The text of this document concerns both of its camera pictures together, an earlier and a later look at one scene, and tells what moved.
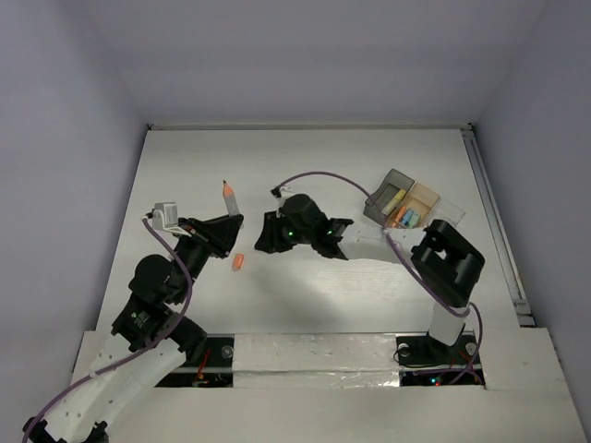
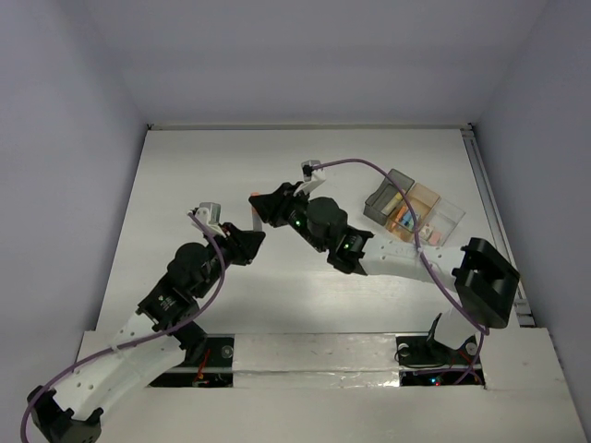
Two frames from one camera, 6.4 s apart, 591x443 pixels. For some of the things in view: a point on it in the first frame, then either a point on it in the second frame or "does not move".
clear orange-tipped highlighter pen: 230,198 -> 257,221
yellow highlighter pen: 394,202 does not move
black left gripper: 211,241 -> 238,243
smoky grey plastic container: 391,185 does not move
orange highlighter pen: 400,214 does not move
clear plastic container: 445,210 does not move
